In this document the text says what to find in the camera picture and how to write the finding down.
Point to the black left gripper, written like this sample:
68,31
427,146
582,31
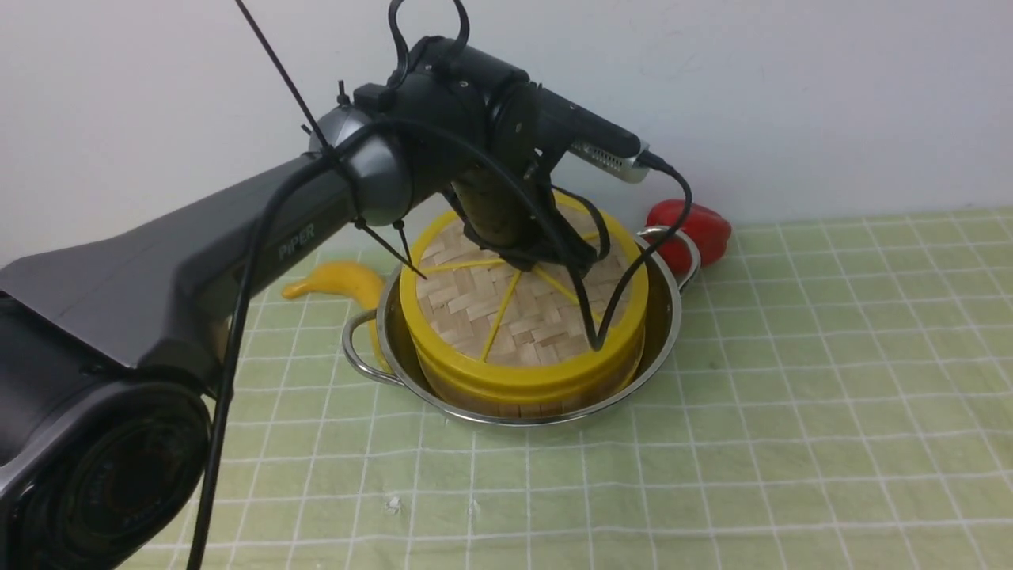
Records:
498,221

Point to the woven bamboo steamer lid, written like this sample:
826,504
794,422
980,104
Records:
465,301

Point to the bamboo steamer basket yellow rim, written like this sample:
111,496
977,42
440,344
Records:
530,392

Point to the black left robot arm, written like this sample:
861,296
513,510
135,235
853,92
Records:
118,356

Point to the stainless steel pot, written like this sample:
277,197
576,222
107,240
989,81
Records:
662,327

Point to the yellow banana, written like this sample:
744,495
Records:
347,279

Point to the red bell pepper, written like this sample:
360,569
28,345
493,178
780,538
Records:
709,231

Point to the green checkered tablecloth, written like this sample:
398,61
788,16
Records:
839,398

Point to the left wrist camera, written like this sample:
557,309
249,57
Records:
601,142

